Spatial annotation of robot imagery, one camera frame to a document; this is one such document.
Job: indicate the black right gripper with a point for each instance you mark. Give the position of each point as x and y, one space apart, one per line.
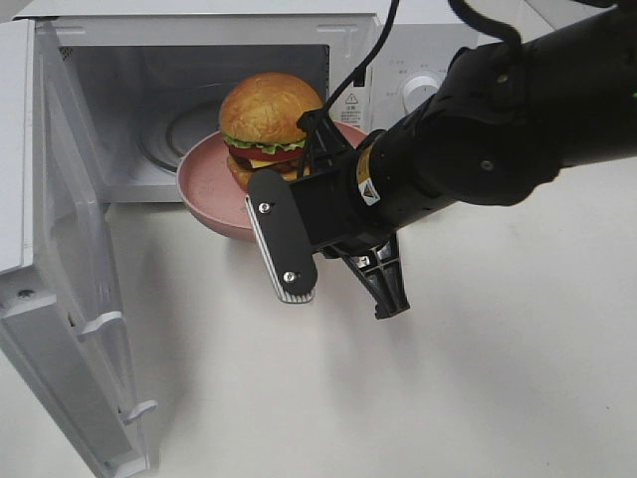
349 204

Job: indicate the burger with lettuce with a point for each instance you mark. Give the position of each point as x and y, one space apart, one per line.
258 123

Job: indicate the pink round plate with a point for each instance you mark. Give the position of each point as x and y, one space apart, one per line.
210 191

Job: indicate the white microwave door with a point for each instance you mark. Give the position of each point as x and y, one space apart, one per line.
62 321

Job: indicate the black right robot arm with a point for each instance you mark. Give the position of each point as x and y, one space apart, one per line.
508 117

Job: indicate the white warning label sticker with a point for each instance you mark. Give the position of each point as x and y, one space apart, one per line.
349 109

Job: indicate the upper white power knob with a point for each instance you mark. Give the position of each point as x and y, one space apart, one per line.
418 90

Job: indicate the white microwave oven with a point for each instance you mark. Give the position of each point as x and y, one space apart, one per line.
123 56

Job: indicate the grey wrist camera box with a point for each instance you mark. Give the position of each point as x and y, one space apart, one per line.
282 237

